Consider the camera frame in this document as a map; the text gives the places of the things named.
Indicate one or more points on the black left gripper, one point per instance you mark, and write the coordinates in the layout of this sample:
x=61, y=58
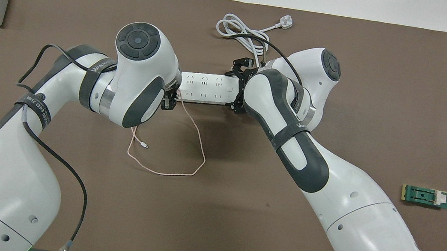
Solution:
x=167, y=103

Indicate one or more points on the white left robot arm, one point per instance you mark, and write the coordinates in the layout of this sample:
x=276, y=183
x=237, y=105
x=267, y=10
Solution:
x=139, y=75

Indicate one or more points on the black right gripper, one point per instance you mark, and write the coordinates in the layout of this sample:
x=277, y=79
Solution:
x=253, y=66

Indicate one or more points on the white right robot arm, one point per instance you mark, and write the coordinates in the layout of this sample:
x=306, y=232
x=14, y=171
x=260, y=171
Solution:
x=366, y=222

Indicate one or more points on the green knife switch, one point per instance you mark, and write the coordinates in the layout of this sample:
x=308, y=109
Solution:
x=423, y=196

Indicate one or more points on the brown table mat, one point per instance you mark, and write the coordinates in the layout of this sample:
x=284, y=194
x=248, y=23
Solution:
x=237, y=214

